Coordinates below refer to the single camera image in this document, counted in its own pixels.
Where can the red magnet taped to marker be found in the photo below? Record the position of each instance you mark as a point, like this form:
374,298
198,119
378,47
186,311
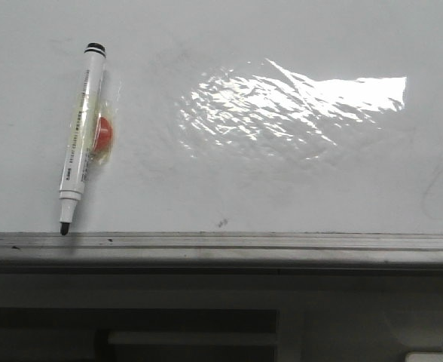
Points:
103,136

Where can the white whiteboard marker pen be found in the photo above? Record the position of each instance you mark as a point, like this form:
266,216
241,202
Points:
82,134

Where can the white whiteboard surface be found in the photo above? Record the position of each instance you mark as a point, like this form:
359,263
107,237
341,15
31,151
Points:
240,116

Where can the white box lower right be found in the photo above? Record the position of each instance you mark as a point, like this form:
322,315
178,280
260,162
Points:
424,357

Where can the aluminium whiteboard tray rail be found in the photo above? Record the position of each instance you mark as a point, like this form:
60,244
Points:
259,250

